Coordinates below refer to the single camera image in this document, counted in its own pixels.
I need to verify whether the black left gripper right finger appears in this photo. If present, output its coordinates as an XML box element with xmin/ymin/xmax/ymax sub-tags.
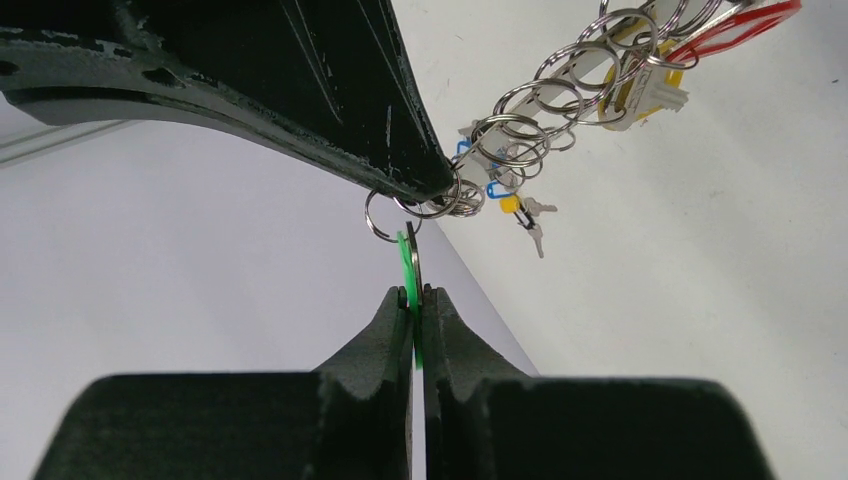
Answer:
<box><xmin>422</xmin><ymin>287</ymin><xmax>773</xmax><ymax>479</ymax></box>

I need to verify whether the red key tag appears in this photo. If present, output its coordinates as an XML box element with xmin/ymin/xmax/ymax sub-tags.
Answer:
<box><xmin>665</xmin><ymin>0</ymin><xmax>802</xmax><ymax>64</ymax></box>

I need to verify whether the yellow key tag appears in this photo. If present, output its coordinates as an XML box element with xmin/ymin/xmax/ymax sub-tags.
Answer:
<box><xmin>499</xmin><ymin>195</ymin><xmax>522</xmax><ymax>214</ymax></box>
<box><xmin>598</xmin><ymin>39</ymin><xmax>685</xmax><ymax>130</ymax></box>

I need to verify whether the loose blue key tag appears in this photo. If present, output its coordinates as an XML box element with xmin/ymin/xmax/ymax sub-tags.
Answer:
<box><xmin>485</xmin><ymin>181</ymin><xmax>513</xmax><ymax>199</ymax></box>
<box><xmin>455</xmin><ymin>138</ymin><xmax>472</xmax><ymax>157</ymax></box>

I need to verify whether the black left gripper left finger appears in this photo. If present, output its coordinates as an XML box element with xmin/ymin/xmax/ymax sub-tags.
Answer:
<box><xmin>35</xmin><ymin>287</ymin><xmax>412</xmax><ymax>479</ymax></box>

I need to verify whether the loose blue key tag right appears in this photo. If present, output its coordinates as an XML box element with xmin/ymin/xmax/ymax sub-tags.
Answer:
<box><xmin>455</xmin><ymin>138</ymin><xmax>472</xmax><ymax>157</ymax></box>

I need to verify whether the loose blue key tag left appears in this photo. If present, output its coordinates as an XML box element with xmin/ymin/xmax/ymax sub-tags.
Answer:
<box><xmin>485</xmin><ymin>181</ymin><xmax>513</xmax><ymax>199</ymax></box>

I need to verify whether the silver key under yellow tag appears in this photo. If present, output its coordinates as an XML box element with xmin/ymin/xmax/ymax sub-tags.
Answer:
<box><xmin>528</xmin><ymin>224</ymin><xmax>545</xmax><ymax>259</ymax></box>

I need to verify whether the green key tag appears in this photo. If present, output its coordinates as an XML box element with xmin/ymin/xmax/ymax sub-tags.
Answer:
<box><xmin>396</xmin><ymin>227</ymin><xmax>423</xmax><ymax>370</ymax></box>

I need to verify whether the silver metal ring disc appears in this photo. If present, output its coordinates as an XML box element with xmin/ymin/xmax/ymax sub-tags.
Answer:
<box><xmin>365</xmin><ymin>1</ymin><xmax>732</xmax><ymax>243</ymax></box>

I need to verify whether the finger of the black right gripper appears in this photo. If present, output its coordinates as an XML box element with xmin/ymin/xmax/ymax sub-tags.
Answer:
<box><xmin>1</xmin><ymin>27</ymin><xmax>456</xmax><ymax>202</ymax></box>
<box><xmin>1</xmin><ymin>1</ymin><xmax>441</xmax><ymax>149</ymax></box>

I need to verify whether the loose yellow key tag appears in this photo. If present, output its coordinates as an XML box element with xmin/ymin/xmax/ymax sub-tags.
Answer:
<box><xmin>499</xmin><ymin>195</ymin><xmax>522</xmax><ymax>214</ymax></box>

